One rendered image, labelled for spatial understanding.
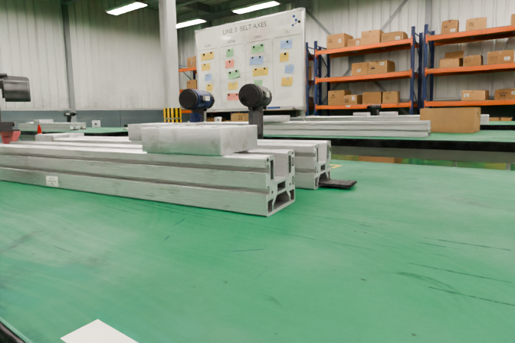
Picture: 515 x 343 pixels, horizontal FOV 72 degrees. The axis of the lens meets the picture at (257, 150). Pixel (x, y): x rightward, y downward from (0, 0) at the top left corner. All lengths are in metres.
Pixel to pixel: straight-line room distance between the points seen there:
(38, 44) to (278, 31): 10.29
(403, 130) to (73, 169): 1.66
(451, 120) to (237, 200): 2.04
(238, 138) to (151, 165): 0.16
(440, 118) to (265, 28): 2.19
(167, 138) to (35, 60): 12.63
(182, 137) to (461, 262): 0.40
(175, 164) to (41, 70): 12.64
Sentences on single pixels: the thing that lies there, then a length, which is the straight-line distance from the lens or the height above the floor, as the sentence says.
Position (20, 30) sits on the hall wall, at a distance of 13.18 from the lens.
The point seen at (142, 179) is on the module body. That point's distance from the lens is 0.66.
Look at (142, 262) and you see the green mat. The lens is 0.39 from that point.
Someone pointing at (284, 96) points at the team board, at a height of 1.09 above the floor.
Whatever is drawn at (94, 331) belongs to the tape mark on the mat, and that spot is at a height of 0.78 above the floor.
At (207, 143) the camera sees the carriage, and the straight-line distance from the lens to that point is 0.53.
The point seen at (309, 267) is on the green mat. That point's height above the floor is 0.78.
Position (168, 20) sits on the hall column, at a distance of 9.40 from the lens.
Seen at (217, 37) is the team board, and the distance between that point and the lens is 4.41.
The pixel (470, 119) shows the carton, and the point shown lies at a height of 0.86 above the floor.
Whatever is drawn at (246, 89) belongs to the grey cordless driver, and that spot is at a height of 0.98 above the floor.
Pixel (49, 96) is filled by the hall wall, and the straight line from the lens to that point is 13.24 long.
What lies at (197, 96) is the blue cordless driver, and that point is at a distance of 1.04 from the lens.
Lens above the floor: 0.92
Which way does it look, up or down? 6 degrees down
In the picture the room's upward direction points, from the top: 1 degrees counter-clockwise
